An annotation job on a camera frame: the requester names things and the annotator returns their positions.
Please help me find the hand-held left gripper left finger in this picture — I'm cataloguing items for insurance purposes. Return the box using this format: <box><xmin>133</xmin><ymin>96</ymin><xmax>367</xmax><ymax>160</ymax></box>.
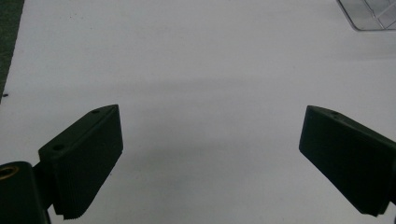
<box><xmin>33</xmin><ymin>104</ymin><xmax>124</xmax><ymax>221</ymax></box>

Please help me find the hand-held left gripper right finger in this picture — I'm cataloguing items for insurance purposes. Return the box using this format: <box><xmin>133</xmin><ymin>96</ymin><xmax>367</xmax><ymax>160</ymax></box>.
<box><xmin>298</xmin><ymin>105</ymin><xmax>396</xmax><ymax>217</ymax></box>

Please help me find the clear plastic container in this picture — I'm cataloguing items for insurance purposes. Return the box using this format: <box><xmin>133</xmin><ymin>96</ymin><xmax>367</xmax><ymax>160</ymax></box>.
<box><xmin>335</xmin><ymin>0</ymin><xmax>396</xmax><ymax>32</ymax></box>

